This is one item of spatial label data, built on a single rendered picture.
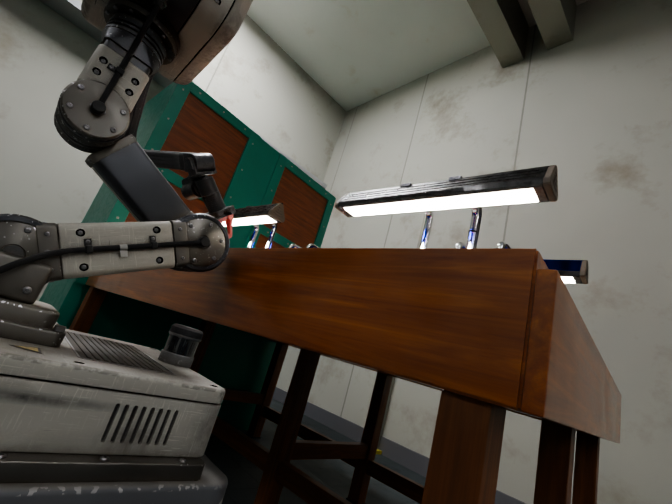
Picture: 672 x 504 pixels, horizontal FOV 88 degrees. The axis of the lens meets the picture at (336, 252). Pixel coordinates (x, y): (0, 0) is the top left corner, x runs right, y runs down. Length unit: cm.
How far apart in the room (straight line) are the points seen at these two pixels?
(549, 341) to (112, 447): 59
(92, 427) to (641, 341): 252
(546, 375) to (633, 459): 214
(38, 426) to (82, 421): 5
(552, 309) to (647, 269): 231
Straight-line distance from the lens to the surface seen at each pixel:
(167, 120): 216
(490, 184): 91
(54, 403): 61
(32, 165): 383
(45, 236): 74
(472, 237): 107
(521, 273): 47
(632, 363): 260
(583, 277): 138
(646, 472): 256
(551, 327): 44
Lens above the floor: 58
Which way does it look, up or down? 17 degrees up
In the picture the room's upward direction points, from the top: 17 degrees clockwise
